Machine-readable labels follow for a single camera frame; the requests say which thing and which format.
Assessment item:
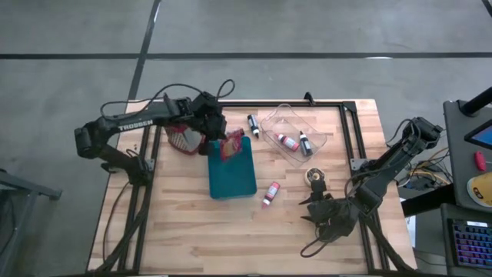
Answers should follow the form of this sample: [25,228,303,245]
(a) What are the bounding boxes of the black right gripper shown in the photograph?
[298,179,361,236]

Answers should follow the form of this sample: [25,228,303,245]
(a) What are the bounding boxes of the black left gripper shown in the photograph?
[190,91,229,155]

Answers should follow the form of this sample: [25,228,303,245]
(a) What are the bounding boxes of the red snack packet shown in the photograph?
[219,128,245,162]

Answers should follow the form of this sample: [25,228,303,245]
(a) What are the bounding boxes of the black food colouring bottle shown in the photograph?
[247,113,261,139]
[298,130,314,157]

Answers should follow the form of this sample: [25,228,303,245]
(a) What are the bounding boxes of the pink food colouring bottle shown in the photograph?
[261,181,281,209]
[273,132,301,152]

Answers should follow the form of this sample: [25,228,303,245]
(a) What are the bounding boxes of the teal plastic bin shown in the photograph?
[207,135,258,200]

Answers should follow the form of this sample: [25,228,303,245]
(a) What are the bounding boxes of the red steel box grater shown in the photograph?
[164,123,208,156]

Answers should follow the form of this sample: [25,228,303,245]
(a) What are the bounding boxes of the clear plastic bin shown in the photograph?
[260,102,328,169]

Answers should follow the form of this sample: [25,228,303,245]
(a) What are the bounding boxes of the white paper sheet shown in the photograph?
[405,215,418,248]

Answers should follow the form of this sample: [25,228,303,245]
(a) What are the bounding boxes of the black cart beam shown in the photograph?
[401,183,457,219]

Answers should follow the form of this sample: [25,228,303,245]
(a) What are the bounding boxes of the grey cart top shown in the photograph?
[443,98,492,213]

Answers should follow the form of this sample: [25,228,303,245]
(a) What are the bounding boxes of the backlit keyboard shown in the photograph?
[447,219,492,270]

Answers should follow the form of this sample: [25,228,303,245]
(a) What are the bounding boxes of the tablet screen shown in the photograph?
[464,118,492,151]

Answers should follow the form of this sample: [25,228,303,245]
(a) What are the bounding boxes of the black pole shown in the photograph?
[460,86,492,117]

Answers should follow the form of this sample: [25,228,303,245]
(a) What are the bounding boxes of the grey metal stand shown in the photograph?
[0,168,63,277]

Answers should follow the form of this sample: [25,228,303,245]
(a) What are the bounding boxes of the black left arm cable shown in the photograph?
[99,78,236,120]

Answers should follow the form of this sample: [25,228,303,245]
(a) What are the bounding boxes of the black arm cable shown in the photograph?
[99,78,236,120]
[299,237,328,259]

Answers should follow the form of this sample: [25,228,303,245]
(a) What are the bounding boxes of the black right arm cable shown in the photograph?
[299,237,328,259]

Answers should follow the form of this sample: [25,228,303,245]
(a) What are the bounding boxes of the black metal table frame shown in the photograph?
[86,100,418,275]

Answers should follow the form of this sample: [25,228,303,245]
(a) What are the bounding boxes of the tangled floor cables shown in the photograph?
[395,145,455,193]

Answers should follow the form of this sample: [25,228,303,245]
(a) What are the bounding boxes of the thin brown cable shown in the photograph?
[100,179,131,266]

